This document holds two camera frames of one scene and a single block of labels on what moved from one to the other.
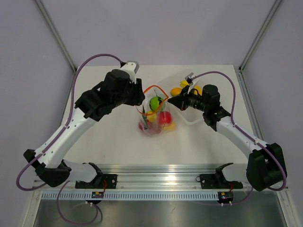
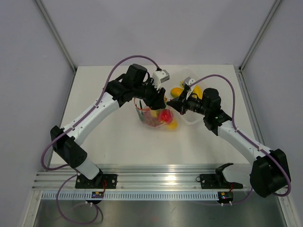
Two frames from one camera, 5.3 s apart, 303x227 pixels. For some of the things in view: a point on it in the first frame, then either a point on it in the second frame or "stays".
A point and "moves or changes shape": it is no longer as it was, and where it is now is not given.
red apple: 165,117 stays
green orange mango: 175,91 stays
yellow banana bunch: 183,83 stays
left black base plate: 106,181 stays
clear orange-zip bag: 157,117 moves or changes shape
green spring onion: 144,116 -> 140,113
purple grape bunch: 154,128 -> 151,121
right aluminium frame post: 260,34 stays
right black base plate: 217,181 stays
